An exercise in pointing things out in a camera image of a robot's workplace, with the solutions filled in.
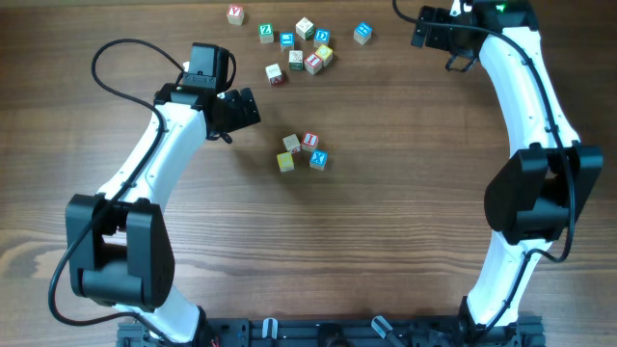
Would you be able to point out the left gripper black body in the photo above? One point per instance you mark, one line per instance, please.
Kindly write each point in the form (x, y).
(234, 114)

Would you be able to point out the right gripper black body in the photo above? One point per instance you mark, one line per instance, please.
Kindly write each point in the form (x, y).
(442, 31)

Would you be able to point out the white red wooden block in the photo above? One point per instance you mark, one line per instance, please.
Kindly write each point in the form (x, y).
(274, 74)

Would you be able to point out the white number wooden block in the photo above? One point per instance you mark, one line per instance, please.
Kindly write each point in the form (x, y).
(292, 144)

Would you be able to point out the yellow wooden block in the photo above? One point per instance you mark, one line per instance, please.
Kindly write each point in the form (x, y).
(285, 162)
(325, 53)

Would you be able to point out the red I wooden block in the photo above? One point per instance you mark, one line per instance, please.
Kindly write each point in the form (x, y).
(310, 142)

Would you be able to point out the blue X wooden block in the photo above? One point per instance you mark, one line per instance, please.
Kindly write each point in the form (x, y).
(318, 160)

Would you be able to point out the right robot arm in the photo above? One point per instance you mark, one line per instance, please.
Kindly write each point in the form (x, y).
(533, 203)

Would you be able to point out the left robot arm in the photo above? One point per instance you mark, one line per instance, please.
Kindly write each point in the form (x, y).
(119, 253)

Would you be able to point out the blue symbol wooden block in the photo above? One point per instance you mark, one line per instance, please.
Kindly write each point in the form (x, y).
(362, 33)

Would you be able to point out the green picture wooden block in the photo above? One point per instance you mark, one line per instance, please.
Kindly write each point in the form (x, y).
(296, 59)

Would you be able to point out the green Z wooden block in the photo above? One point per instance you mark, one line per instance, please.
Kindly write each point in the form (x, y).
(266, 33)

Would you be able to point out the blue S wooden block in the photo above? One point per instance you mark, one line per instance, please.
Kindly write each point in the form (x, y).
(287, 41)

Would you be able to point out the red framed I block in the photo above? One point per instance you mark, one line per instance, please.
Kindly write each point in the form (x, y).
(313, 63)

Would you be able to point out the red V wooden block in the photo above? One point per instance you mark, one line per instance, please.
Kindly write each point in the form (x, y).
(235, 14)

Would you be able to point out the white green wooden block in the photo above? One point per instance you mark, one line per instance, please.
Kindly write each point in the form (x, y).
(304, 28)

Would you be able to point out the blue D wooden block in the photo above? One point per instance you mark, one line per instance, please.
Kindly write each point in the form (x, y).
(321, 37)

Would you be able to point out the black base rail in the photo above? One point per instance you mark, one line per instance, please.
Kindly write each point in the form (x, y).
(422, 331)

